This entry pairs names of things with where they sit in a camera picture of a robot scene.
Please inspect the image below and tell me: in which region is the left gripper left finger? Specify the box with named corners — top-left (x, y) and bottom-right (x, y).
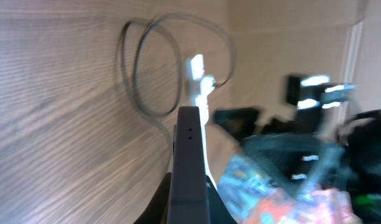
top-left (134, 172), bottom-right (172, 224)

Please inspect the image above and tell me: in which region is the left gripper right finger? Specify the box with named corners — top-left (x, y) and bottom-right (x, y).
top-left (206, 175), bottom-right (237, 224)

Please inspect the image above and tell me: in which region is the blue Galaxy smartphone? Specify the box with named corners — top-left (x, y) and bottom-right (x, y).
top-left (167, 106), bottom-right (210, 224)

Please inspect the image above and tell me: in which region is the black charging cable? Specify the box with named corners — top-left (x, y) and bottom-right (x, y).
top-left (117, 12), bottom-right (237, 170)

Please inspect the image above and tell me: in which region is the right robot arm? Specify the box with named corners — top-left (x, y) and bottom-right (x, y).
top-left (213, 73), bottom-right (381, 223)

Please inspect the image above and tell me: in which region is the white charger plug adapter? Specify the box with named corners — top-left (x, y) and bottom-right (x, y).
top-left (200, 75), bottom-right (216, 96)

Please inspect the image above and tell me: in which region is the white power strip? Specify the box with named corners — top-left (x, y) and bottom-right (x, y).
top-left (185, 54), bottom-right (216, 187)

